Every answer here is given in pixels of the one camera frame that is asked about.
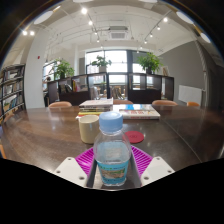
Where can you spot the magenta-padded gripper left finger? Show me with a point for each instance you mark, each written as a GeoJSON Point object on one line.
{"type": "Point", "coordinates": [71, 170]}

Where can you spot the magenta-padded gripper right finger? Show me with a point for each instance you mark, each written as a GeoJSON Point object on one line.
{"type": "Point", "coordinates": [156, 168]}

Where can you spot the clear blue-capped water bottle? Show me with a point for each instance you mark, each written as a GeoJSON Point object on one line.
{"type": "Point", "coordinates": [111, 156]}

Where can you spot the flat round red coaster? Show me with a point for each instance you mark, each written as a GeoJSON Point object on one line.
{"type": "Point", "coordinates": [136, 137]}

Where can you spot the cream ceramic cup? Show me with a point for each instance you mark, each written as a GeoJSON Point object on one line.
{"type": "Point", "coordinates": [87, 130]}

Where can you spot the red-striped white book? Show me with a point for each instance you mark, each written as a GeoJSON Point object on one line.
{"type": "Point", "coordinates": [80, 116]}

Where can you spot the yellow-spined book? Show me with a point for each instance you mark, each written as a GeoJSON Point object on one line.
{"type": "Point", "coordinates": [90, 113]}

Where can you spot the blue-covered book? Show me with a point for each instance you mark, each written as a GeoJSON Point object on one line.
{"type": "Point", "coordinates": [135, 107]}

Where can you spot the dark-spined book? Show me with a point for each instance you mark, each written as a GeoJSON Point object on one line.
{"type": "Point", "coordinates": [95, 109]}

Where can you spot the white-covered book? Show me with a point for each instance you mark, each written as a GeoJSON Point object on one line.
{"type": "Point", "coordinates": [96, 102]}

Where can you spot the low dark shelf unit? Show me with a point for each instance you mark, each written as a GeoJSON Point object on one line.
{"type": "Point", "coordinates": [76, 96]}

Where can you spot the tall dark bookshelf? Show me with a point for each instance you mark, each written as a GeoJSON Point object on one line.
{"type": "Point", "coordinates": [11, 90]}

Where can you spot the bushy potted green plant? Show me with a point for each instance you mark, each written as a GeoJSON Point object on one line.
{"type": "Point", "coordinates": [63, 68]}

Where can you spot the large dark-potted green plant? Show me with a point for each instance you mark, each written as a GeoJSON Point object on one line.
{"type": "Point", "coordinates": [150, 61]}

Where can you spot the small white-potted green plant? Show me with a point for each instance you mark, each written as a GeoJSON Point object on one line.
{"type": "Point", "coordinates": [101, 62]}

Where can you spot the ceiling air conditioner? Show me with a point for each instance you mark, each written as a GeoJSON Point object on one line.
{"type": "Point", "coordinates": [118, 33]}

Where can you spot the ceiling lights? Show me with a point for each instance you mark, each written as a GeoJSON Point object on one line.
{"type": "Point", "coordinates": [84, 11]}

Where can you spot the white wall panel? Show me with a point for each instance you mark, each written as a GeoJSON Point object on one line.
{"type": "Point", "coordinates": [190, 94]}

